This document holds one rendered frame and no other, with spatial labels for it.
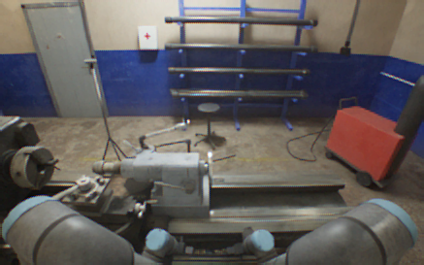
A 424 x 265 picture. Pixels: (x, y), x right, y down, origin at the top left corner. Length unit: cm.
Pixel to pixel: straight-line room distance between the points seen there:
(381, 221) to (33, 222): 67
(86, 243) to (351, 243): 47
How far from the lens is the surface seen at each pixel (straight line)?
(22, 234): 54
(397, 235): 54
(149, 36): 399
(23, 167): 154
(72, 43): 464
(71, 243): 47
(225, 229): 130
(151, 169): 121
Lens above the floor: 189
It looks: 30 degrees down
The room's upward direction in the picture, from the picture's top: 1 degrees clockwise
